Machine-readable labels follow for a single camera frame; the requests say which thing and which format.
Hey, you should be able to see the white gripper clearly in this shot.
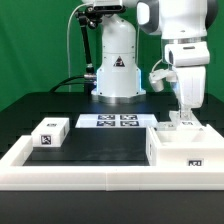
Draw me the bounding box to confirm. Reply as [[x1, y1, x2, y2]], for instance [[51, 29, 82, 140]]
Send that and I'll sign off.
[[164, 43, 210, 120]]

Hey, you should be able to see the white cabinet door panel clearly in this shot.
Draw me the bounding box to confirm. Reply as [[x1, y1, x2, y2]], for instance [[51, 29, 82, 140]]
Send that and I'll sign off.
[[169, 111, 202, 130], [156, 121, 176, 131]]

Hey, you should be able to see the white cabinet body box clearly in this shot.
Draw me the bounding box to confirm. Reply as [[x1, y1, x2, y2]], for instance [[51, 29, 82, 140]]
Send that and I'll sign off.
[[146, 125, 224, 167]]

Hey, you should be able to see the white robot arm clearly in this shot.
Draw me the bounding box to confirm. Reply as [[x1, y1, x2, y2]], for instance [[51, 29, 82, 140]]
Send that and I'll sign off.
[[82, 0, 218, 120]]

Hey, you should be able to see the white cabinet top block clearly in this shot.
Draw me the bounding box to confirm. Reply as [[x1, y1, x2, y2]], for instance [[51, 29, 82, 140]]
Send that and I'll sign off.
[[31, 117, 70, 147]]

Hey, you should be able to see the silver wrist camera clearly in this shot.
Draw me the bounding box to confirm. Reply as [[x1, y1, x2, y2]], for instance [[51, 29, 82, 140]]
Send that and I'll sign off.
[[149, 69, 176, 92]]

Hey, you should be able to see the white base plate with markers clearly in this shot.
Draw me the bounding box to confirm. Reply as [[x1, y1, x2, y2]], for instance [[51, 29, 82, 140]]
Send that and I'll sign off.
[[76, 114, 157, 128]]

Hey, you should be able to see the black cable bundle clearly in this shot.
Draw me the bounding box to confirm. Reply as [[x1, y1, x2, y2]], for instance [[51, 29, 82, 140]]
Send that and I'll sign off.
[[49, 75, 97, 93]]

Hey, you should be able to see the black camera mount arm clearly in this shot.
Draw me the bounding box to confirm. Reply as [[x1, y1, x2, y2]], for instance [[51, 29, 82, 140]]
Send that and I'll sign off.
[[74, 5, 103, 81]]

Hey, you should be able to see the white cable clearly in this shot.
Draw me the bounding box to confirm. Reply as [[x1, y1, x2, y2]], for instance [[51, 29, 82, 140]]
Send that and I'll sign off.
[[66, 2, 88, 93]]

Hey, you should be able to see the white U-shaped fence frame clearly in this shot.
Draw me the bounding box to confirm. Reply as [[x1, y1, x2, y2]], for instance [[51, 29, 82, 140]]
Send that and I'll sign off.
[[0, 135, 224, 191]]

